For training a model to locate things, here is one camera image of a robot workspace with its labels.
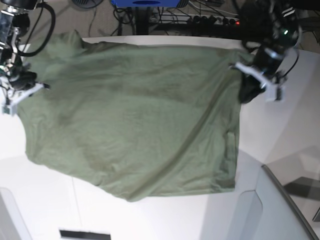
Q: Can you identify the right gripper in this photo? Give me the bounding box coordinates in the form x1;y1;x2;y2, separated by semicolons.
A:
0;64;50;115

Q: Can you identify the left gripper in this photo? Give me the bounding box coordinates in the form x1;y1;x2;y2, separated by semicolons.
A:
230;48;287;104

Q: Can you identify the green t-shirt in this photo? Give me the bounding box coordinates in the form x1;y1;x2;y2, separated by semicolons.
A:
18;31;252;202

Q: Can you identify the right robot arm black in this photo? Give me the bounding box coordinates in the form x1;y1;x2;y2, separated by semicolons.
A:
0;0;56;116

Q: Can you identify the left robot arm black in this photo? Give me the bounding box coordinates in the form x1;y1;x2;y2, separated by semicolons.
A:
231;0;302;104

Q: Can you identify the black power strip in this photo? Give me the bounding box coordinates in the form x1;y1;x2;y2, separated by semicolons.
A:
186;15;240;26

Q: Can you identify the blue bin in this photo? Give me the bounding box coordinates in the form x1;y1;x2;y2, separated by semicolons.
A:
110;0;189;8

